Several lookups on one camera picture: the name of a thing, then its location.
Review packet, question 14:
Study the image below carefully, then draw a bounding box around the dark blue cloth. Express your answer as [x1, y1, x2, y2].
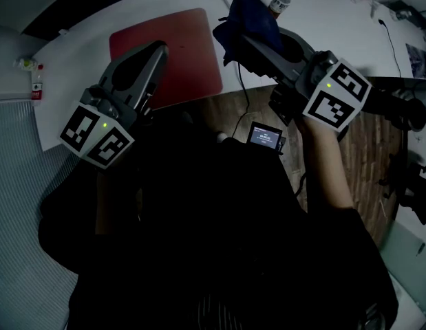
[212, 0, 286, 68]

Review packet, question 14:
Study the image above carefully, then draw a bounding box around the black plug cable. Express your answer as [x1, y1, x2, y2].
[377, 18, 404, 79]

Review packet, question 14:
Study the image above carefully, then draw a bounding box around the dark printed picture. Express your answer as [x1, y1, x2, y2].
[404, 42, 426, 80]

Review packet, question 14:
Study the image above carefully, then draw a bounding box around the clear bottle white label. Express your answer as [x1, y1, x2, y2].
[268, 0, 293, 15]

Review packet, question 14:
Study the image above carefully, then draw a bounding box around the thin black cable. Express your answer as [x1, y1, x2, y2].
[231, 61, 252, 139]

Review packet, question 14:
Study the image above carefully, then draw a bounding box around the small black screen device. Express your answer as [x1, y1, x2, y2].
[246, 120, 288, 155]

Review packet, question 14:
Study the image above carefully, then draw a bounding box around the black wheeled chair base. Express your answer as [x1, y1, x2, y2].
[377, 152, 426, 226]

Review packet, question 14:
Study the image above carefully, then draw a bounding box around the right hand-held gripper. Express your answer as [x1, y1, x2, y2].
[239, 26, 372, 134]

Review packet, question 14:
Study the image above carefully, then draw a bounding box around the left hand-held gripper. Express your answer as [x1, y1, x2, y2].
[58, 41, 170, 170]

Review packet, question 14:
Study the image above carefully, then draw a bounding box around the person's black clothing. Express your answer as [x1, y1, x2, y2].
[37, 129, 400, 330]

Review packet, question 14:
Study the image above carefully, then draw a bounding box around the light grey cabinet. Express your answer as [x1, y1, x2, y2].
[379, 219, 426, 327]

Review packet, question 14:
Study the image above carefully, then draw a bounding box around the small dark desk device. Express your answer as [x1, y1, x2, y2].
[392, 1, 423, 21]

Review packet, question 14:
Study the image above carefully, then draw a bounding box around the red mat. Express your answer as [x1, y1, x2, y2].
[108, 8, 224, 111]

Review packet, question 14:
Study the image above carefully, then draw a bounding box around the person's right forearm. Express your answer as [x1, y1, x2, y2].
[297, 114, 356, 210]

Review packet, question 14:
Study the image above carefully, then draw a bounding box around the black office chair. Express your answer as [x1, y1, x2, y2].
[361, 89, 426, 132]

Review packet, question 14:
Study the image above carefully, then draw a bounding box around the red and white wall sign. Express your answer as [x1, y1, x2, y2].
[30, 80, 45, 102]

